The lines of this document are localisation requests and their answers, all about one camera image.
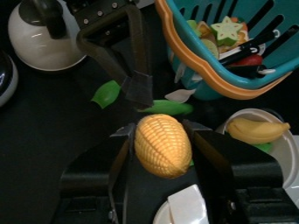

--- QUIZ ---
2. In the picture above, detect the white toy leaf piece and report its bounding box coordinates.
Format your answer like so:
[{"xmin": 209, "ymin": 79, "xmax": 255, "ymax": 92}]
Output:
[{"xmin": 163, "ymin": 88, "xmax": 198, "ymax": 104}]

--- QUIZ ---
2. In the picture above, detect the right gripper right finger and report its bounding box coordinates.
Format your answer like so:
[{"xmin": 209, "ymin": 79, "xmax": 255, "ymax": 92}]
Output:
[{"xmin": 182, "ymin": 118, "xmax": 286, "ymax": 224}]

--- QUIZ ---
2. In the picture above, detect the green toy vegetable piece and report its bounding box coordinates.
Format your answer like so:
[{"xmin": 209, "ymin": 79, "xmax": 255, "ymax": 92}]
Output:
[{"xmin": 251, "ymin": 142, "xmax": 275, "ymax": 154}]

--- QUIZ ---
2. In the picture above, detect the green toy pepper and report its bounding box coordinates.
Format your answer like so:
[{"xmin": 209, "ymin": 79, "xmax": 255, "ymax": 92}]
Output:
[{"xmin": 137, "ymin": 99, "xmax": 195, "ymax": 116}]

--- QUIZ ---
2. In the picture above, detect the black toy frying pan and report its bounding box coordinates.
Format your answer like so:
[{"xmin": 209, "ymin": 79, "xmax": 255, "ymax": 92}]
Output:
[{"xmin": 0, "ymin": 51, "xmax": 20, "ymax": 109}]

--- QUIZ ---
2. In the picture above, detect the red toy pepper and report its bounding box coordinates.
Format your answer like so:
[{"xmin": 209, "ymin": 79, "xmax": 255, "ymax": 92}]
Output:
[{"xmin": 229, "ymin": 53, "xmax": 266, "ymax": 67}]

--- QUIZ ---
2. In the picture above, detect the green toy corn husk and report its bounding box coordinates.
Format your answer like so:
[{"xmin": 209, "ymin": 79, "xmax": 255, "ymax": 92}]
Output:
[{"xmin": 90, "ymin": 80, "xmax": 123, "ymax": 110}]

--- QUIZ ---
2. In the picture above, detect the teal basket with orange rim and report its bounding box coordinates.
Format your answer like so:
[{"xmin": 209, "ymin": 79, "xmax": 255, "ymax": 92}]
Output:
[{"xmin": 154, "ymin": 0, "xmax": 299, "ymax": 102}]

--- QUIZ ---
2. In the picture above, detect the yellow toy banana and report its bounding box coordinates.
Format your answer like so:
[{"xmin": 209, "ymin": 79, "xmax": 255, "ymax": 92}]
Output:
[{"xmin": 227, "ymin": 116, "xmax": 293, "ymax": 145}]

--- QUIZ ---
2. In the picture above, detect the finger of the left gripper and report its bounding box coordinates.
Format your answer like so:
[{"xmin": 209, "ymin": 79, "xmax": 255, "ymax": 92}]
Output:
[
  {"xmin": 123, "ymin": 3, "xmax": 155, "ymax": 109},
  {"xmin": 75, "ymin": 6, "xmax": 134, "ymax": 88}
]

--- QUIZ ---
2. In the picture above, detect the orange toy fruit slice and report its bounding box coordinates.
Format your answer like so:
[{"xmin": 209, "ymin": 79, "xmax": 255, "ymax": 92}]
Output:
[{"xmin": 195, "ymin": 20, "xmax": 215, "ymax": 39}]

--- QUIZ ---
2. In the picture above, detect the white plate with black handle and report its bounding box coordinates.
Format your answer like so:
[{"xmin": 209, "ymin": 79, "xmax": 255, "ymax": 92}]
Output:
[{"xmin": 153, "ymin": 184, "xmax": 211, "ymax": 224}]

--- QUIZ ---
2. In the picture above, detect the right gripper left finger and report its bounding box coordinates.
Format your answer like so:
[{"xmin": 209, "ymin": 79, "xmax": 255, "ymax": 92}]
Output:
[{"xmin": 51, "ymin": 122, "xmax": 138, "ymax": 224}]

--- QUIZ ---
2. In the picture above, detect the yellow toy corn cob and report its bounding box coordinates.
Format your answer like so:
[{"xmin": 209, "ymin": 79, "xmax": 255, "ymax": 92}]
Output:
[{"xmin": 134, "ymin": 113, "xmax": 194, "ymax": 179}]

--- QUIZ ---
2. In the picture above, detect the white bowl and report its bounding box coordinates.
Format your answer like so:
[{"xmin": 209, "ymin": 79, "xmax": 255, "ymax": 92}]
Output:
[{"xmin": 214, "ymin": 108, "xmax": 299, "ymax": 190}]

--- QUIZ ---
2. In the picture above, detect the green star fruit slice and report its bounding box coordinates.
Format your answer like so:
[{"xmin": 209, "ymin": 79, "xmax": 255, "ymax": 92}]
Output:
[{"xmin": 210, "ymin": 16, "xmax": 245, "ymax": 47}]

